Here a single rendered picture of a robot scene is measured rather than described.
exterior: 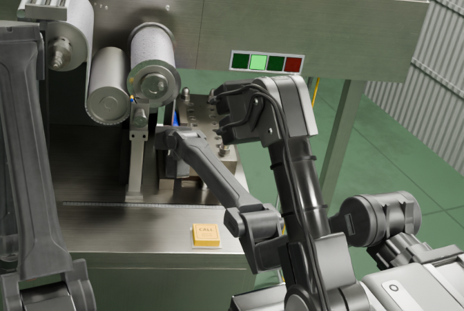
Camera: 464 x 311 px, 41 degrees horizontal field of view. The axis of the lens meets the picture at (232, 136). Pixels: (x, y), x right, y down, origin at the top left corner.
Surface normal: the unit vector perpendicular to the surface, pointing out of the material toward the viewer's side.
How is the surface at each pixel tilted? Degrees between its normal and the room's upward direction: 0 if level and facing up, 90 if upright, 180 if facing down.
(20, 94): 44
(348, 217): 86
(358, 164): 0
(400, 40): 90
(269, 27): 90
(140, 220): 0
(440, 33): 90
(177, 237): 0
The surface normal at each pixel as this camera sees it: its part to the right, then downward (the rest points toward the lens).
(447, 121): -0.90, 0.11
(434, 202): 0.14, -0.84
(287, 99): 0.39, -0.24
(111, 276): 0.14, 0.54
